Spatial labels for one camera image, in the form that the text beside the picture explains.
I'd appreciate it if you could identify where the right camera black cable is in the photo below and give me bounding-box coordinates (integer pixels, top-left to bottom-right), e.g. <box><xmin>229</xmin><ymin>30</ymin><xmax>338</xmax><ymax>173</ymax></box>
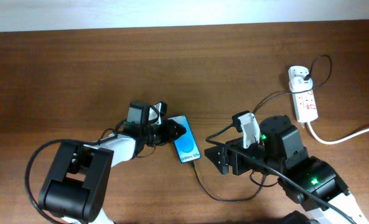
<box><xmin>205</xmin><ymin>123</ymin><xmax>359</xmax><ymax>224</ymax></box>

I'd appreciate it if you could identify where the blue Samsung smartphone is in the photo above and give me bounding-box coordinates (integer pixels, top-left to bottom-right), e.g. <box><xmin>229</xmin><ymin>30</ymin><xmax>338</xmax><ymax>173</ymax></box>
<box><xmin>169</xmin><ymin>115</ymin><xmax>201</xmax><ymax>163</ymax></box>

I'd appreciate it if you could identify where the black USB charging cable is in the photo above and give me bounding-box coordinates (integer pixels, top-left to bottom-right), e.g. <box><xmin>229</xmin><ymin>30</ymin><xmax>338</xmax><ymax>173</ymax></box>
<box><xmin>189</xmin><ymin>54</ymin><xmax>333</xmax><ymax>203</ymax></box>

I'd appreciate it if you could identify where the left camera black cable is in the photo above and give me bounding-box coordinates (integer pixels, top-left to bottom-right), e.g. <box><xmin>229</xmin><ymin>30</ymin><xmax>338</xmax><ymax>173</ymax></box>
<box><xmin>24</xmin><ymin>119</ymin><xmax>157</xmax><ymax>224</ymax></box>

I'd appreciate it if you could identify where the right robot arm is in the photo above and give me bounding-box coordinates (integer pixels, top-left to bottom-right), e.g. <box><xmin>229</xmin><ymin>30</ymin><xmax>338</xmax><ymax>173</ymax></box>
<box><xmin>205</xmin><ymin>113</ymin><xmax>368</xmax><ymax>223</ymax></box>

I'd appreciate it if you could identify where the white power strip cord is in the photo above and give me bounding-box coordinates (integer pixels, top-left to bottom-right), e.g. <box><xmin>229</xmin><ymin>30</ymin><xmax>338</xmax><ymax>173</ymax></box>
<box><xmin>305</xmin><ymin>75</ymin><xmax>369</xmax><ymax>146</ymax></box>

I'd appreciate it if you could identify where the camera black cable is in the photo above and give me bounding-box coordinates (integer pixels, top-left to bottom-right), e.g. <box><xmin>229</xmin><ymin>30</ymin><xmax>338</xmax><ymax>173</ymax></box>
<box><xmin>205</xmin><ymin>123</ymin><xmax>359</xmax><ymax>224</ymax></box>
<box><xmin>24</xmin><ymin>119</ymin><xmax>157</xmax><ymax>224</ymax></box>

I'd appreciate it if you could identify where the white charger plug adapter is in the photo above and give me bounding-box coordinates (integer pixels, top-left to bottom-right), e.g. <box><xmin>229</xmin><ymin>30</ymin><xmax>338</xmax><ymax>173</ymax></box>
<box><xmin>289</xmin><ymin>75</ymin><xmax>313</xmax><ymax>93</ymax></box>

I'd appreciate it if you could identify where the white power strip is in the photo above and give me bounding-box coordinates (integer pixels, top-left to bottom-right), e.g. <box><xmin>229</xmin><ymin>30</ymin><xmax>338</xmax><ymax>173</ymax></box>
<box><xmin>287</xmin><ymin>65</ymin><xmax>319</xmax><ymax>123</ymax></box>

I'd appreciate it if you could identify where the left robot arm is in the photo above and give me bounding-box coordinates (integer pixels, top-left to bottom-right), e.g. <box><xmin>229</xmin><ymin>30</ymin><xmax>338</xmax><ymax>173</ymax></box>
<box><xmin>38</xmin><ymin>119</ymin><xmax>186</xmax><ymax>223</ymax></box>

